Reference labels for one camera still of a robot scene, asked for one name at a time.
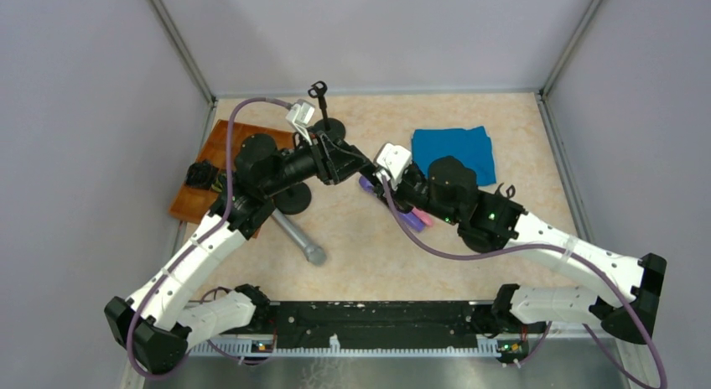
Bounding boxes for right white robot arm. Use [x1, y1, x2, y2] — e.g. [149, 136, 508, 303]
[376, 156, 667, 345]

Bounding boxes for pink microphone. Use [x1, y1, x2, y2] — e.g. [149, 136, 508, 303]
[412, 208, 434, 227]

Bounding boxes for black bundle in tray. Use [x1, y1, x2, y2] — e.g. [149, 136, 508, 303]
[184, 159, 220, 190]

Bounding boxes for black mic stand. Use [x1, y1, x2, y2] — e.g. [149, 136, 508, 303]
[273, 183, 312, 215]
[308, 80, 346, 139]
[457, 184, 522, 253]

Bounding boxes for brown wooden compartment tray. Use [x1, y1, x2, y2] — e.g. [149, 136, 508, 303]
[169, 120, 293, 236]

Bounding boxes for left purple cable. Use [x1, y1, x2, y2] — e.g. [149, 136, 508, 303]
[125, 97, 295, 382]

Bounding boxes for silver grey microphone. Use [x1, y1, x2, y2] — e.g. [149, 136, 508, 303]
[272, 210, 327, 267]

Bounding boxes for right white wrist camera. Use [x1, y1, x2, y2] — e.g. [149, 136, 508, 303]
[374, 143, 413, 190]

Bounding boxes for purple microphone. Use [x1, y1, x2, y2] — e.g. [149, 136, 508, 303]
[358, 176, 426, 232]

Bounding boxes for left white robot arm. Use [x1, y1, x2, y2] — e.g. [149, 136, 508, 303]
[105, 133, 376, 379]

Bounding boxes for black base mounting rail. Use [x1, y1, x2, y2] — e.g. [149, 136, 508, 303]
[244, 300, 529, 351]

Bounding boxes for blue folded cloth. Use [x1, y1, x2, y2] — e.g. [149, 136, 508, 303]
[411, 126, 497, 186]

